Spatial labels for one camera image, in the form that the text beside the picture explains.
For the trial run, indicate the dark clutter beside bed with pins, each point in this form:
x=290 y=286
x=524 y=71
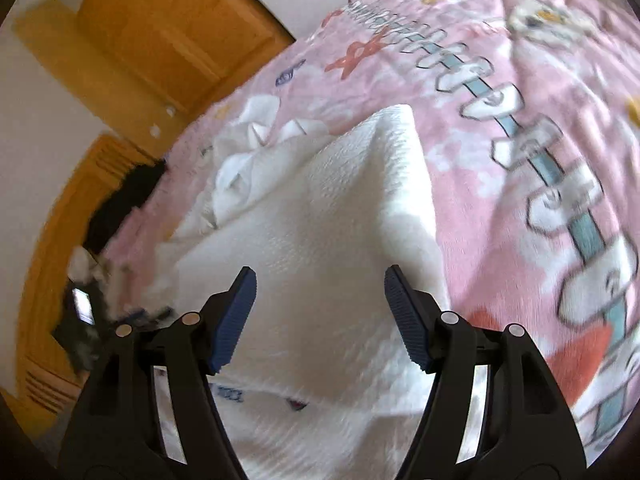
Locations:
x=97 y=298

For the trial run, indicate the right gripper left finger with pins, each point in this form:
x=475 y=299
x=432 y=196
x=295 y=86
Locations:
x=114 y=431

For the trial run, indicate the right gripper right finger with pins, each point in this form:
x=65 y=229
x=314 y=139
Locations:
x=527 y=432

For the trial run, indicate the black garment on bed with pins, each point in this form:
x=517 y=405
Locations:
x=135 y=189

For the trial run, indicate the white crumpled cloth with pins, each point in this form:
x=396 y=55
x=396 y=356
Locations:
x=251 y=158

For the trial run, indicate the pink patterned bed quilt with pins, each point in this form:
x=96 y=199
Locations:
x=523 y=109

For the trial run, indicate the white knit sweater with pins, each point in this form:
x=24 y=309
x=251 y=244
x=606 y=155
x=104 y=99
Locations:
x=320 y=385

